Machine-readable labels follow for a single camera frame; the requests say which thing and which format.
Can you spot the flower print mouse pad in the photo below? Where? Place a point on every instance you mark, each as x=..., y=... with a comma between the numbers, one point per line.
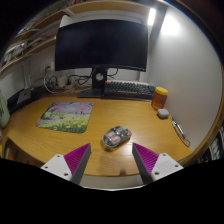
x=66, y=116

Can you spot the small grey earbud case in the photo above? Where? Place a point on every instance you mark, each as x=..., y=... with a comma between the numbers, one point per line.
x=163, y=113

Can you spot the white wall outlet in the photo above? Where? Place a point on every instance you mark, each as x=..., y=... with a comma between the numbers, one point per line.
x=49, y=66

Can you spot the wooden wall shelf unit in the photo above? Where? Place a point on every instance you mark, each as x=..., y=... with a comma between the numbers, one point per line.
x=30, y=41

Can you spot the white power strip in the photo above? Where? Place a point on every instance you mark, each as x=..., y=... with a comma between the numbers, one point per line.
x=64, y=82

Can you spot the black computer monitor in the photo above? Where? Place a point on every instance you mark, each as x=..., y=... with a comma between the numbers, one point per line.
x=100, y=43

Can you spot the bright strip lamp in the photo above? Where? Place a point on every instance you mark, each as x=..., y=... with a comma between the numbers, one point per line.
x=151, y=16

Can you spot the orange jar with yellow lid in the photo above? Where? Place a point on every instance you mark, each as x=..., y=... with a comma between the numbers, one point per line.
x=159, y=100

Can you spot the black desktop stand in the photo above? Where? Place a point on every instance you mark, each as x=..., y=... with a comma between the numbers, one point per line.
x=13, y=103

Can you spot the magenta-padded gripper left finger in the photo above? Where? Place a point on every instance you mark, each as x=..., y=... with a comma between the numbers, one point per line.
x=60, y=165

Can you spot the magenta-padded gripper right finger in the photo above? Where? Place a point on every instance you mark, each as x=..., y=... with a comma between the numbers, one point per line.
x=165, y=165

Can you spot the silver mini computer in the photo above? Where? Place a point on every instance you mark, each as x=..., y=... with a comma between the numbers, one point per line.
x=24, y=96

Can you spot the transparent computer mouse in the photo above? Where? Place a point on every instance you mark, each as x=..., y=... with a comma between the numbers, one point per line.
x=116, y=136

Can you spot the dark mechanical keyboard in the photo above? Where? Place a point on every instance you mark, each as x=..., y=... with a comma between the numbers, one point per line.
x=130, y=89

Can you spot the pale green object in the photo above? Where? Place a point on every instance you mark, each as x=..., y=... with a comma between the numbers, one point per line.
x=3, y=111

